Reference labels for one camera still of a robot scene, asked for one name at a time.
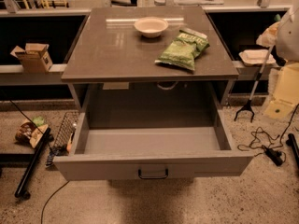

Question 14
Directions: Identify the green jalapeno chip bag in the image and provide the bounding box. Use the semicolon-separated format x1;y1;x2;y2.
155;28;209;72

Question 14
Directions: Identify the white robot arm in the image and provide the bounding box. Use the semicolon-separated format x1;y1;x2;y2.
256;5;299;119

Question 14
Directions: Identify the open grey top drawer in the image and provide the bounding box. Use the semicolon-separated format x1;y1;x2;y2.
52;83;254;182

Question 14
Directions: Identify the grey drawer cabinet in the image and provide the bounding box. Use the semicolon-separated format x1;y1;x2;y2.
62;7;238;109

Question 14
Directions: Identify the brown snack bag on floor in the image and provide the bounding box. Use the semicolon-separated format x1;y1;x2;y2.
15;116;49;148

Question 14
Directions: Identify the white paper bowl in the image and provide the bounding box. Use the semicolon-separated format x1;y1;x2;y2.
134;17;168;38

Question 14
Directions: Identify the reacher grabber tool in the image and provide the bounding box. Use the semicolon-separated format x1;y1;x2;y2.
234;13;283;123

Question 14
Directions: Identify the white foam takeout container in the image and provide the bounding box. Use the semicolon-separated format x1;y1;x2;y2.
239;49;268;66

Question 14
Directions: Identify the open cardboard box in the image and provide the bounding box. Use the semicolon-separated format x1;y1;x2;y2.
10;43;52;73

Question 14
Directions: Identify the black pole right floor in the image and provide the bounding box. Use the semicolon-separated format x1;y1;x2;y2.
286;133;299;168

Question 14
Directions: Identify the black pole on floor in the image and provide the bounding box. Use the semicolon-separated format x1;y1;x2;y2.
14;128;50;200

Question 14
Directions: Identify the black drawer handle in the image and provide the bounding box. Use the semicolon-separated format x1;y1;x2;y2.
137;169;169;180

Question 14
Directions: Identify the wire mesh basket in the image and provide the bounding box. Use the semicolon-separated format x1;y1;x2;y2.
46;111;79;167

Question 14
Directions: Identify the black floor cable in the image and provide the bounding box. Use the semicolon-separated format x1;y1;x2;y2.
40;180;70;224

